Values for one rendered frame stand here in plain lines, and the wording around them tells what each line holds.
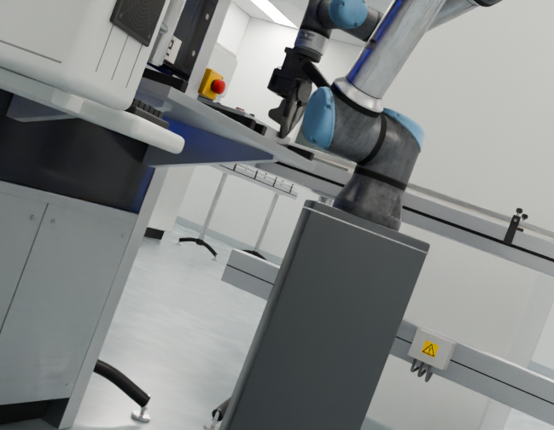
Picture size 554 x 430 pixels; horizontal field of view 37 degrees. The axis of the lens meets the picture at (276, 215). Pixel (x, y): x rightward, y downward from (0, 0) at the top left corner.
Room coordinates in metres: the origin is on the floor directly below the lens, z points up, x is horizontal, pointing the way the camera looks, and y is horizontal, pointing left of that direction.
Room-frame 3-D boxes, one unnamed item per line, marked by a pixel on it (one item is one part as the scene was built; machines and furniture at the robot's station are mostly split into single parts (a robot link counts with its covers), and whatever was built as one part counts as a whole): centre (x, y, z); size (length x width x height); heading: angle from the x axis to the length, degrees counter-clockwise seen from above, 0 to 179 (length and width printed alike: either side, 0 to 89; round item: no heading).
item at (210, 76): (2.29, 0.31, 0.99); 0.08 x 0.07 x 0.07; 66
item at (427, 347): (2.58, -0.60, 0.50); 0.12 x 0.05 x 0.09; 66
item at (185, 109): (1.83, 0.32, 0.87); 0.70 x 0.48 x 0.02; 156
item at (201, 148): (2.05, 0.20, 0.79); 0.34 x 0.03 x 0.13; 66
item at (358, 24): (1.90, 0.01, 1.21); 0.11 x 0.11 x 0.08; 26
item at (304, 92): (1.98, 0.07, 1.05); 0.09 x 0.08 x 0.12; 66
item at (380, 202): (1.78, -0.18, 0.84); 0.15 x 0.15 x 0.10
